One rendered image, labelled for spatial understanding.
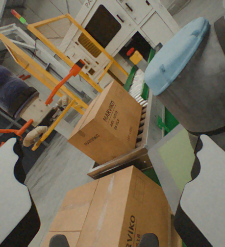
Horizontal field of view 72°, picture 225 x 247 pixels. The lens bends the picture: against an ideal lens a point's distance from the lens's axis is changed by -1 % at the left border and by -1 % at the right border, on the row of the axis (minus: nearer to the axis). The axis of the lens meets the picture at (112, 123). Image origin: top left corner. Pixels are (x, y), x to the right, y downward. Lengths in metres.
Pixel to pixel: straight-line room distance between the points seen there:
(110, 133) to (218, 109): 0.85
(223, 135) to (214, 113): 0.06
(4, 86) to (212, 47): 0.99
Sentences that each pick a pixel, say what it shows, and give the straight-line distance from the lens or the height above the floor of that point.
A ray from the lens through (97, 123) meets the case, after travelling 1.07.
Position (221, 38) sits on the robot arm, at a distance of 0.30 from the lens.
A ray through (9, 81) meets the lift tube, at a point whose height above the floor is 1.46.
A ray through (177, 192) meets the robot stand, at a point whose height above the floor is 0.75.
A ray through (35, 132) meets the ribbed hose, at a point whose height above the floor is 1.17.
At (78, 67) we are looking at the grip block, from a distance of 1.08.
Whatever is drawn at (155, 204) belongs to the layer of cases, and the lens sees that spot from 1.21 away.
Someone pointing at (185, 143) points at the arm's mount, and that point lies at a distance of 0.53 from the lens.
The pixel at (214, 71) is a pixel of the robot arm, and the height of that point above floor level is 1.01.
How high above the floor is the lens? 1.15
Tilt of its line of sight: 17 degrees down
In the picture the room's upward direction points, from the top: 50 degrees counter-clockwise
